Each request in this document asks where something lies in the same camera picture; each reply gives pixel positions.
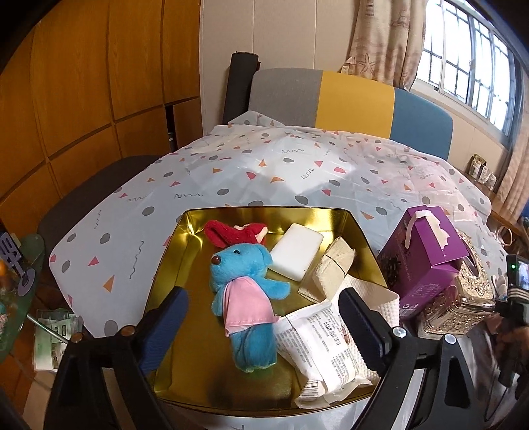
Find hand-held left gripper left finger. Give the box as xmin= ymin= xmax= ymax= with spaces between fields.
xmin=43 ymin=286 xmax=191 ymax=430

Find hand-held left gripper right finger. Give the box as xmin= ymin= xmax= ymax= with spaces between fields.
xmin=338 ymin=287 xmax=488 ymax=430

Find white waffle towel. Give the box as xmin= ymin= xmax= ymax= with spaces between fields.
xmin=326 ymin=275 xmax=401 ymax=329

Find white printed wipes packet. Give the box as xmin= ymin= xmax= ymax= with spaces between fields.
xmin=273 ymin=301 xmax=383 ymax=410

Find beige cloth bundle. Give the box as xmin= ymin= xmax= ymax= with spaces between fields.
xmin=298 ymin=236 xmax=357 ymax=302

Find gold tin tray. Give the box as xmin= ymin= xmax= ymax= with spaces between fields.
xmin=142 ymin=205 xmax=391 ymax=416

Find blue plush mouse toy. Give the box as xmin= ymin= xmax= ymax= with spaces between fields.
xmin=209 ymin=243 xmax=291 ymax=373

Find white soap bar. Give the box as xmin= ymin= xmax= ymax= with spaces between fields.
xmin=269 ymin=223 xmax=324 ymax=282

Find red plush bow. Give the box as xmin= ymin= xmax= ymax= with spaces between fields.
xmin=204 ymin=220 xmax=269 ymax=249

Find gold ornate tissue box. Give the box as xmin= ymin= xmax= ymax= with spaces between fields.
xmin=415 ymin=229 xmax=497 ymax=335

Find purple cardboard box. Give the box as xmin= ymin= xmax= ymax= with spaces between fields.
xmin=377 ymin=205 xmax=472 ymax=318

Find green paper packets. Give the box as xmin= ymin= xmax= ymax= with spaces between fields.
xmin=33 ymin=308 xmax=83 ymax=371

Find beige printed curtain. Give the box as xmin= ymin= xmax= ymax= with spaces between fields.
xmin=341 ymin=0 xmax=426 ymax=92
xmin=494 ymin=124 xmax=529 ymax=226

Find small packets on sill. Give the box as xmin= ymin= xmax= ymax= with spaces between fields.
xmin=469 ymin=154 xmax=497 ymax=185

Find glass side table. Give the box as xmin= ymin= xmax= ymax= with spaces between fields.
xmin=0 ymin=234 xmax=46 ymax=365

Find dark grey chair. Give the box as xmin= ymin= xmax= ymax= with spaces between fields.
xmin=37 ymin=155 xmax=166 ymax=249

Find patterned plastic tablecloth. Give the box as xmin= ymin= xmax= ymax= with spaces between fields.
xmin=49 ymin=111 xmax=494 ymax=430

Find grey yellow blue chair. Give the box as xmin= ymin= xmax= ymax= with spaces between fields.
xmin=248 ymin=68 xmax=454 ymax=161

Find barred window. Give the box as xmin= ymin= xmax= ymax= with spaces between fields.
xmin=413 ymin=0 xmax=522 ymax=137

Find black roll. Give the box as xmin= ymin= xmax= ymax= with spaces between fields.
xmin=222 ymin=52 xmax=261 ymax=126

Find wooden cabinet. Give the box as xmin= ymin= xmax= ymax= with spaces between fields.
xmin=0 ymin=0 xmax=203 ymax=236

